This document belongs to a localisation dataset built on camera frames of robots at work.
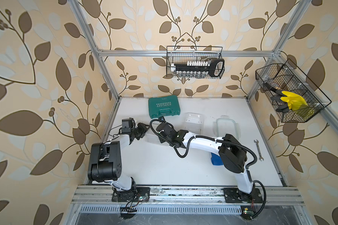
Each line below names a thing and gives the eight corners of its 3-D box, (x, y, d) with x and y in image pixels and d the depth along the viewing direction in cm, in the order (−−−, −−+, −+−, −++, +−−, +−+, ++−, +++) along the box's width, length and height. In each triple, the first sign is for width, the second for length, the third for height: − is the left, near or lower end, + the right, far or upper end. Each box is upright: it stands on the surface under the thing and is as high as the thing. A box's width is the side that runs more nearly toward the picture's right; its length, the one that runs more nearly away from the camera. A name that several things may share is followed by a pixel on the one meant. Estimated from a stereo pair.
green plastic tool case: (150, 119, 107) (149, 116, 104) (148, 100, 120) (148, 97, 117) (181, 115, 110) (181, 112, 107) (176, 97, 122) (176, 94, 119)
